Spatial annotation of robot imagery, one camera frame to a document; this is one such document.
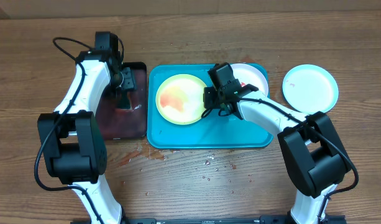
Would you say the white plate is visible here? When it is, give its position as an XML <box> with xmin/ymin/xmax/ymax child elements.
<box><xmin>231</xmin><ymin>63</ymin><xmax>269</xmax><ymax>96</ymax></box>

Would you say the yellow green plate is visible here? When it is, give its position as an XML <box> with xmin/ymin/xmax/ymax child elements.
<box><xmin>155</xmin><ymin>73</ymin><xmax>207</xmax><ymax>125</ymax></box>

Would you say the light blue plate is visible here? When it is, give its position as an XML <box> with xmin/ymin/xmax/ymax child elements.
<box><xmin>282</xmin><ymin>64</ymin><xmax>339</xmax><ymax>114</ymax></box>

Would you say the green and orange sponge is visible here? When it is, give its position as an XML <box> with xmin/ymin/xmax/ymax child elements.
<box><xmin>116</xmin><ymin>90</ymin><xmax>132</xmax><ymax>110</ymax></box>

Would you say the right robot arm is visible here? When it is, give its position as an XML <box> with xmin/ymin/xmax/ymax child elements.
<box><xmin>202</xmin><ymin>62</ymin><xmax>359</xmax><ymax>223</ymax></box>

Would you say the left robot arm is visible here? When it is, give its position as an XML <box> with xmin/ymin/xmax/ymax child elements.
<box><xmin>34</xmin><ymin>32</ymin><xmax>136</xmax><ymax>223</ymax></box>

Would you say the teal serving tray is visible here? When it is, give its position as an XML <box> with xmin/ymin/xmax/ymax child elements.
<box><xmin>147</xmin><ymin>63</ymin><xmax>273</xmax><ymax>149</ymax></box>

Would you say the black rectangular tray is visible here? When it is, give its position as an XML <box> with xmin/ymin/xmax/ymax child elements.
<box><xmin>96</xmin><ymin>62</ymin><xmax>147</xmax><ymax>140</ymax></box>

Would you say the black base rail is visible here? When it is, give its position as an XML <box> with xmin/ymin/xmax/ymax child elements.
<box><xmin>70</xmin><ymin>215</ymin><xmax>347</xmax><ymax>224</ymax></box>

